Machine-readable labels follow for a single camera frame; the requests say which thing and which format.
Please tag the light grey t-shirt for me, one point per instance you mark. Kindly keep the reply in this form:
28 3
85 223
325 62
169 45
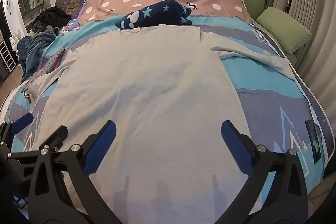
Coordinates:
168 93

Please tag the beige curtain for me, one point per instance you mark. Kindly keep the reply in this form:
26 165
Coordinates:
316 61

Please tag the green front pillow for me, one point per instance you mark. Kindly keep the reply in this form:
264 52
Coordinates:
290 33

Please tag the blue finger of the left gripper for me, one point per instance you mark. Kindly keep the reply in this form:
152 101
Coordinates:
55 141
22 123

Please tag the black phone on bed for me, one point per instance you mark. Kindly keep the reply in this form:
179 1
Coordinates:
314 133

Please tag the black clothes pile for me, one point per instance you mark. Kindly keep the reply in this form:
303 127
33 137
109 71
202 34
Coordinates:
54 17

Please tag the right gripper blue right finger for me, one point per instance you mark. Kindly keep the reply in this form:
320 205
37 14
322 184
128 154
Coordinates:
238 145

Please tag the blue grey patterned duvet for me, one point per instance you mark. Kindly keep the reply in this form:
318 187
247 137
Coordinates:
275 107

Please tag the white ladder shelf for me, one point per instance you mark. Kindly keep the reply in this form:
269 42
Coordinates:
6 56

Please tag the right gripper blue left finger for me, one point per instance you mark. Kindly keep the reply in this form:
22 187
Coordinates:
97 145

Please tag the purple tree pattern pillow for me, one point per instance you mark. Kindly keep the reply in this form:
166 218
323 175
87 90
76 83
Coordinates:
70 7

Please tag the dark blue fleece blanket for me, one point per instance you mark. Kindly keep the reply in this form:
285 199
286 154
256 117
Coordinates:
30 49

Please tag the navy star fleece blanket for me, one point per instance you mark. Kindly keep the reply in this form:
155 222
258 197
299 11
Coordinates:
168 12

